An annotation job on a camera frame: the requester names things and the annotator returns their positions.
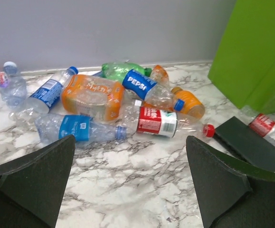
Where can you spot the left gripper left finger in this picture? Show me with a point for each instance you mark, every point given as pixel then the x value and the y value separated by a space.
pixel 32 186

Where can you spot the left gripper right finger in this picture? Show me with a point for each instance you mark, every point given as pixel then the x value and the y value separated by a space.
pixel 231 193

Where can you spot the crushed blue label bottle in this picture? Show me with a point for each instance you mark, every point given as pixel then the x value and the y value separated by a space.
pixel 52 127

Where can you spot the nongfu red label bottle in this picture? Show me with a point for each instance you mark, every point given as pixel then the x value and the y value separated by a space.
pixel 140 119

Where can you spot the green plastic bin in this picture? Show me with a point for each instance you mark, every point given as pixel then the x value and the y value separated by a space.
pixel 243 69

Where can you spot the right black foam pad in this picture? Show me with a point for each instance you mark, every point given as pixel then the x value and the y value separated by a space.
pixel 246 144

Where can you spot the orange juice bottle right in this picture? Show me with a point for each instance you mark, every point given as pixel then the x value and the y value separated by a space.
pixel 193 106

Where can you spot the small clear bottle back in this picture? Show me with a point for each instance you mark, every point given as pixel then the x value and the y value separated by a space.
pixel 13 87

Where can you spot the orange label bottle centre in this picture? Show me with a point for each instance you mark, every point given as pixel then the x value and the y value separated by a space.
pixel 94 96

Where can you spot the orange label bottle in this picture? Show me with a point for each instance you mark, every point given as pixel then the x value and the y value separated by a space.
pixel 160 75
pixel 94 96

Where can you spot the orange label bottle back right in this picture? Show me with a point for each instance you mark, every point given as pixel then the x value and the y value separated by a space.
pixel 160 75

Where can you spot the green sprite bottle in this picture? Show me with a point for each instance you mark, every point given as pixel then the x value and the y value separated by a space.
pixel 116 71

